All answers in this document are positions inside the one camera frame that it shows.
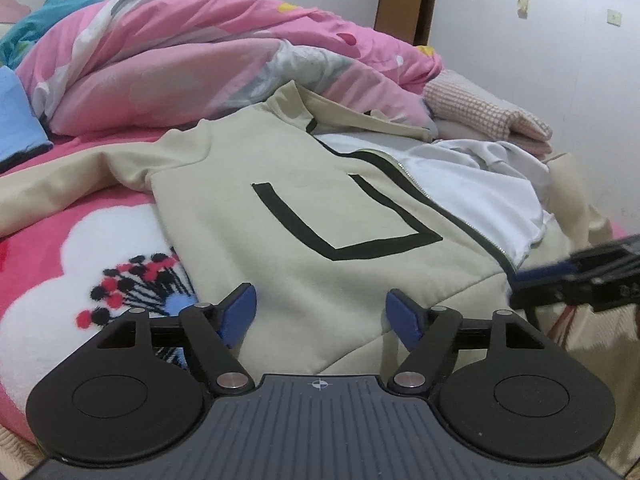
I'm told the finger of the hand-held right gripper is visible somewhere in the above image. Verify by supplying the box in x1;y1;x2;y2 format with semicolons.
515;257;576;286
509;277;571;311

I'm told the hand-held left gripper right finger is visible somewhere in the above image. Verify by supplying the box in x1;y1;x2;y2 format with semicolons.
386;288;568;397

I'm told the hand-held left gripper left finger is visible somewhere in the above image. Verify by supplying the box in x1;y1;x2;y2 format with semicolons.
75;282;257;397

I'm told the pink padded headboard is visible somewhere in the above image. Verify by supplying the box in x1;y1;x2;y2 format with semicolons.
0;0;32;26

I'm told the beige zip jacket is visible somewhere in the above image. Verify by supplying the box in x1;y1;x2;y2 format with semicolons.
0;80;640;466

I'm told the pink printed quilt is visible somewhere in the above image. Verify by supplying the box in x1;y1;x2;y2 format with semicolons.
17;0;443;136

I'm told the pink checked folded towel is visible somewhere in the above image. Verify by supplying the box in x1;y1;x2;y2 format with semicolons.
422;69;553;143

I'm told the pink floral fleece blanket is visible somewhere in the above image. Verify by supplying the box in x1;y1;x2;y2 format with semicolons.
0;132;201;433

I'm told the blue folded cloth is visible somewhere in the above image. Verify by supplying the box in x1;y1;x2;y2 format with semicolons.
0;65;53;176

